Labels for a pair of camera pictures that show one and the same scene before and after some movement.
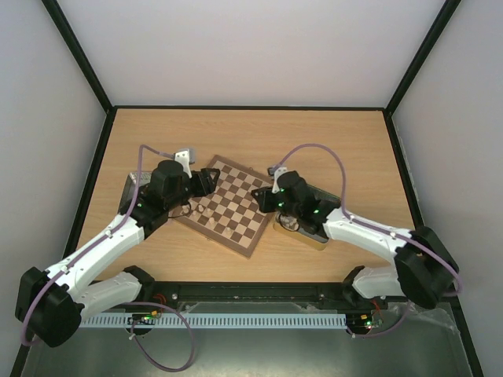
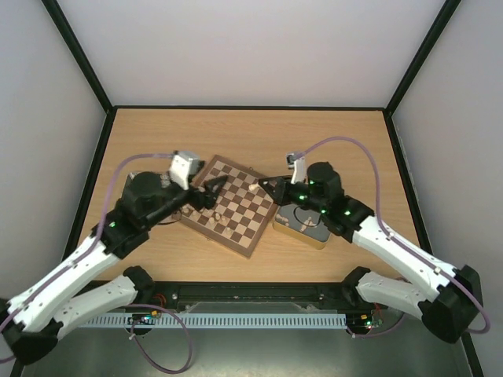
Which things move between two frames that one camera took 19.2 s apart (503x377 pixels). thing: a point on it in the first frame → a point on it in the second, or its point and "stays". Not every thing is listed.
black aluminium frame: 257,295 stays
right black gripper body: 269,200 → 281,192
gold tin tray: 314,239 stays
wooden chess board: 230,215 stays
